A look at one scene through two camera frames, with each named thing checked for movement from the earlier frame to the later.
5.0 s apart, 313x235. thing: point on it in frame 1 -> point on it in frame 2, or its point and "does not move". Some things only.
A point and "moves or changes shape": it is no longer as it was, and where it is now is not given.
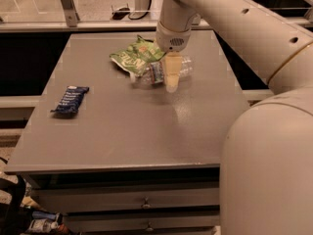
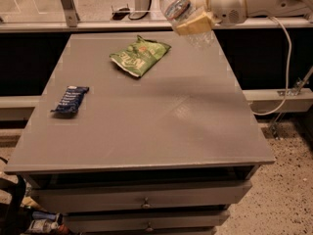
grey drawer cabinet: (105, 156) does not move
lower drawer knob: (149, 229) does not move
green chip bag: (135, 58) does not move
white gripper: (170, 40) -> (227, 4)
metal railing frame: (70, 22) does not move
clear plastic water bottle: (155, 72) moves or changes shape
